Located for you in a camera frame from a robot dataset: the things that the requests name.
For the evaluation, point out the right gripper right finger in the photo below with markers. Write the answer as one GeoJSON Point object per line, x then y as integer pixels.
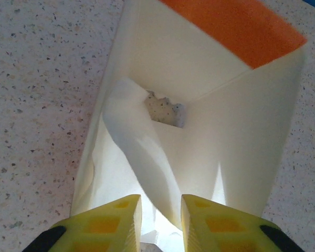
{"type": "Point", "coordinates": [225, 228]}

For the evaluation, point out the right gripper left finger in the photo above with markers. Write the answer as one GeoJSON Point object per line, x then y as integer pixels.
{"type": "Point", "coordinates": [99, 225]}

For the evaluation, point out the orange coffee filter box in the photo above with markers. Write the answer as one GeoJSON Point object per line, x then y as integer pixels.
{"type": "Point", "coordinates": [239, 118]}

